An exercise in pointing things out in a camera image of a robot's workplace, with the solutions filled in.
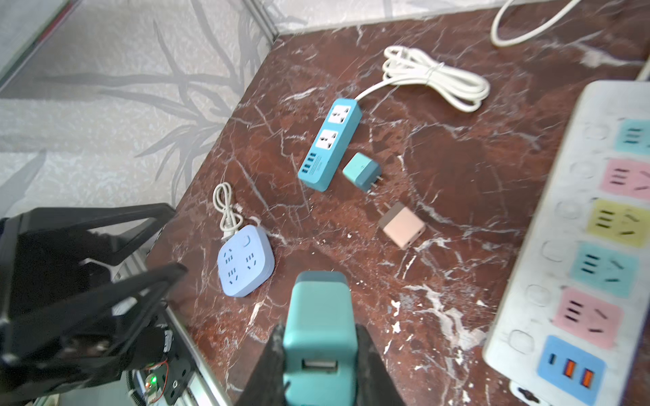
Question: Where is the light blue square socket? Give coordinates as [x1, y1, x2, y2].
[218, 225, 275, 298]

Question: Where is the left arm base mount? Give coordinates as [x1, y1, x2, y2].
[125, 311, 197, 405]

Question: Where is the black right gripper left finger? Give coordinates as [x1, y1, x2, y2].
[236, 324, 286, 406]

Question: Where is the pink charger plug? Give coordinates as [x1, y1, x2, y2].
[377, 202, 426, 250]

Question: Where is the teal power strip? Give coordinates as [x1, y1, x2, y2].
[298, 98, 362, 192]

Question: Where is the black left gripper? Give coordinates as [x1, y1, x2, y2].
[1, 203, 188, 404]

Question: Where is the coiled white cable teal strip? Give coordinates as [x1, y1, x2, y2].
[355, 45, 491, 113]

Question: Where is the long white power strip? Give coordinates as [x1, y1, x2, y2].
[482, 81, 649, 405]

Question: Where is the white cable of square socket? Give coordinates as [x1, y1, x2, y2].
[212, 182, 245, 242]

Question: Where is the teal charger plug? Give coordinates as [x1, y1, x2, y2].
[343, 152, 382, 193]
[283, 271, 358, 405]

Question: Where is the teal charger plug front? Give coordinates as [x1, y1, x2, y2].
[283, 271, 358, 405]

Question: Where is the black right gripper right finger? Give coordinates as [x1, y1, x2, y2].
[355, 324, 405, 406]

